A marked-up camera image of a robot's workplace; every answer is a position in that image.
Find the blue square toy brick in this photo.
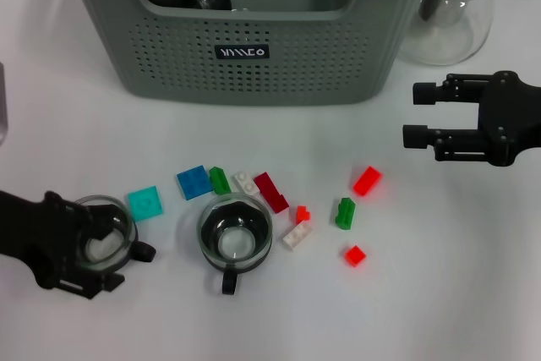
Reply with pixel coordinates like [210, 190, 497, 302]
[176, 165, 215, 201]

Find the glass carafe black lid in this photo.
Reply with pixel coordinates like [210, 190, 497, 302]
[399, 0, 502, 67]

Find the cyan square toy brick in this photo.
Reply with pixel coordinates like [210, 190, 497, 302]
[128, 185, 165, 222]

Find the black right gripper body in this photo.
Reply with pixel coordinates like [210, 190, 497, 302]
[475, 69, 541, 167]

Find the green toy brick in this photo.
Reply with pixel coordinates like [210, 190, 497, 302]
[209, 165, 232, 196]
[334, 197, 357, 231]

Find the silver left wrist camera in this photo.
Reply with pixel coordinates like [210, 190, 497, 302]
[0, 63, 10, 145]

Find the dark red long brick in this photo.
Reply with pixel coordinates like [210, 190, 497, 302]
[253, 171, 292, 214]

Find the bright red rectangular brick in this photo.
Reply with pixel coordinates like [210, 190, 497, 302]
[352, 165, 384, 198]

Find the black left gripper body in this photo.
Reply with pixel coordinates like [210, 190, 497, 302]
[0, 189, 93, 289]

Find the grey-green perforated storage bin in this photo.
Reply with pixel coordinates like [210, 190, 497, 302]
[63, 0, 445, 107]

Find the bright red square brick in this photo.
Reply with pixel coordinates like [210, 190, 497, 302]
[344, 244, 368, 268]

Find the white toy brick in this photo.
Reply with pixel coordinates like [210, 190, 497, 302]
[232, 170, 260, 196]
[281, 222, 314, 249]

